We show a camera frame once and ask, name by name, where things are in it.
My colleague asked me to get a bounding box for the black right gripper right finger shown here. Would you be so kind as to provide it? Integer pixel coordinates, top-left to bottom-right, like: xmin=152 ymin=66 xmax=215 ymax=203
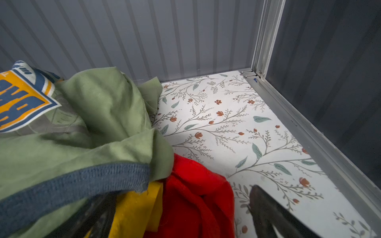
xmin=248 ymin=185 xmax=319 ymax=238

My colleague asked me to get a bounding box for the green printed t-shirt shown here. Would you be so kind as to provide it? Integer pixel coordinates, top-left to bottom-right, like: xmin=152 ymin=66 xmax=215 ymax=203
xmin=1 ymin=60 xmax=174 ymax=238

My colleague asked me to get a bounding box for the yellow cloth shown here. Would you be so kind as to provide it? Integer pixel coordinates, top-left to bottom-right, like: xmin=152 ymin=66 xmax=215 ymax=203
xmin=84 ymin=180 xmax=164 ymax=238

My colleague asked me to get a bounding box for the floral patterned table mat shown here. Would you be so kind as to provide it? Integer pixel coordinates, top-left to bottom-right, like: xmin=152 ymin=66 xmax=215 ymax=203
xmin=153 ymin=71 xmax=381 ymax=238

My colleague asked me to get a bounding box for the red cloth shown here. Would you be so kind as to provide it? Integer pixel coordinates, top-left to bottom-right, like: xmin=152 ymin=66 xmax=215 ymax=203
xmin=144 ymin=154 xmax=235 ymax=238

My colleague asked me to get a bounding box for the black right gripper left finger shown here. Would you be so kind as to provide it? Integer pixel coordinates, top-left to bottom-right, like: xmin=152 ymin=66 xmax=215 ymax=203
xmin=46 ymin=192 xmax=118 ymax=238

